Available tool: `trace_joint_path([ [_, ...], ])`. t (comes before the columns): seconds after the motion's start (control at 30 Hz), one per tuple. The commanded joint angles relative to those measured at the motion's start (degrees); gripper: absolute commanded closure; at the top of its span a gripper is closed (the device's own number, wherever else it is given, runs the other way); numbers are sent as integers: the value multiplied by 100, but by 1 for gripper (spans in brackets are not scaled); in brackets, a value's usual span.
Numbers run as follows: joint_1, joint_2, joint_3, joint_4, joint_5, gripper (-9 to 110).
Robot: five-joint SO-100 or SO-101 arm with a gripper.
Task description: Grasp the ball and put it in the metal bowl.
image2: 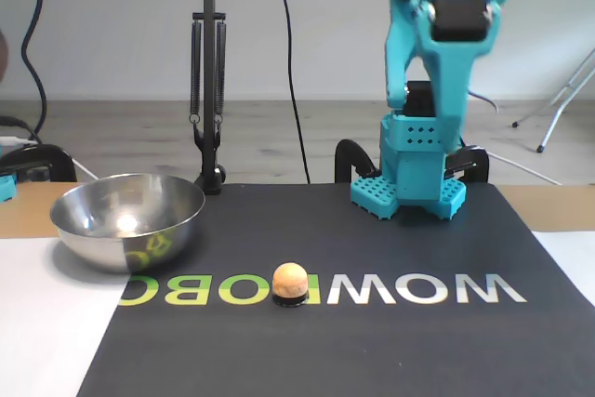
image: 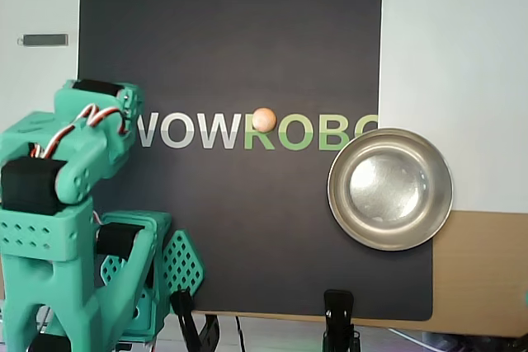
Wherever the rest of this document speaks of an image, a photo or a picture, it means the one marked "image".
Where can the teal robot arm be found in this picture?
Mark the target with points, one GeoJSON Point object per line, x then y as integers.
{"type": "Point", "coordinates": [95, 150]}

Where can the black table clamp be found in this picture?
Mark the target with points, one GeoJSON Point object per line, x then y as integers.
{"type": "Point", "coordinates": [185, 315]}

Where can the teal robot base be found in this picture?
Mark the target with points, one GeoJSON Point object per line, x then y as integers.
{"type": "Point", "coordinates": [183, 261]}

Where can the black clamp right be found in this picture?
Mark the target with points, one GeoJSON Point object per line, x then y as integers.
{"type": "Point", "coordinates": [338, 311]}

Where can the black mat with WOWROBO print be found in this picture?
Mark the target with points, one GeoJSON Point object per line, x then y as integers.
{"type": "Point", "coordinates": [247, 38]}

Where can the metal bowl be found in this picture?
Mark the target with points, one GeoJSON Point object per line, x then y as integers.
{"type": "Point", "coordinates": [389, 189]}

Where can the cork ball with black base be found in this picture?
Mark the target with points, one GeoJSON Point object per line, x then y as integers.
{"type": "Point", "coordinates": [264, 119]}

